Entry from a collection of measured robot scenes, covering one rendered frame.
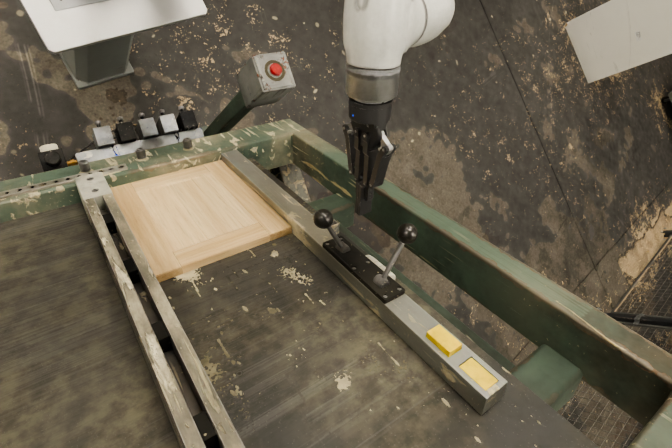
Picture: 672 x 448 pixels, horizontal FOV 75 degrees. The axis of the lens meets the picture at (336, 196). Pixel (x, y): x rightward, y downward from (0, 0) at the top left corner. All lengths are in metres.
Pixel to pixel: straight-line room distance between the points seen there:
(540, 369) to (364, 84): 0.57
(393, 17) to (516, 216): 2.91
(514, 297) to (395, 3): 0.57
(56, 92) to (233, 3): 0.99
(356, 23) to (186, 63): 1.75
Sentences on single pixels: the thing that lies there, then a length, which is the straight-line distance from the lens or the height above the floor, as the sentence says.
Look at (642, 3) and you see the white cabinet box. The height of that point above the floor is 0.60.
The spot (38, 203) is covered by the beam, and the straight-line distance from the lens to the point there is 1.27.
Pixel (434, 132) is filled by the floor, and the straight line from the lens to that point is 3.04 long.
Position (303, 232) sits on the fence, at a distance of 0.97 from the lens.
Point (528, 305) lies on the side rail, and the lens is 0.91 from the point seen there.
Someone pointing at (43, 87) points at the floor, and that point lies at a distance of 2.28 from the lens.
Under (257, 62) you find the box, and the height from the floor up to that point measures 0.93.
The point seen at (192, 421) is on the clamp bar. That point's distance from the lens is 0.64.
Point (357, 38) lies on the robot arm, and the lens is 0.70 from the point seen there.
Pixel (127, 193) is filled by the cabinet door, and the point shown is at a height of 0.94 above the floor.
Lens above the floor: 2.15
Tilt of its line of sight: 59 degrees down
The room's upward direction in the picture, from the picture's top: 75 degrees clockwise
